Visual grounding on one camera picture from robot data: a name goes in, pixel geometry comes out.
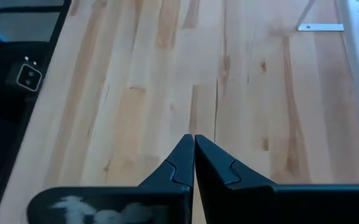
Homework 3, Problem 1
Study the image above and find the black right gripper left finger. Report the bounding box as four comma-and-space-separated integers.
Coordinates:
26, 133, 196, 224

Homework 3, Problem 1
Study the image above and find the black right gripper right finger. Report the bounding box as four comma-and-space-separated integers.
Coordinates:
194, 134, 359, 224

